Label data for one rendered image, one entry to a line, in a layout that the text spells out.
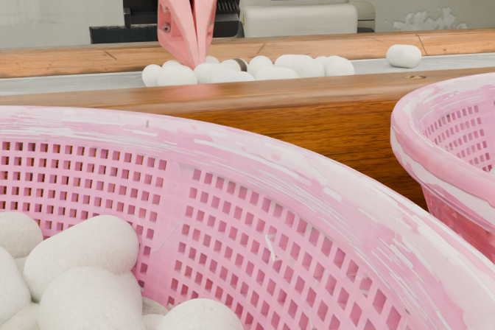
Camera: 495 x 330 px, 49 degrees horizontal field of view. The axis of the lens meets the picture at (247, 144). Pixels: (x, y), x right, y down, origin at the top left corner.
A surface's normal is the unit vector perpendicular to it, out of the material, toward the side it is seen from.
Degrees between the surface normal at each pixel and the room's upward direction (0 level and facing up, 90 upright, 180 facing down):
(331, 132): 90
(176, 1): 62
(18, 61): 45
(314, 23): 98
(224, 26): 131
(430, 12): 90
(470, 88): 75
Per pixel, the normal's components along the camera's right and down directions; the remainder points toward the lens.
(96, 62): 0.15, -0.53
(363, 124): 0.23, 0.22
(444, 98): 0.72, -0.13
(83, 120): -0.45, -0.04
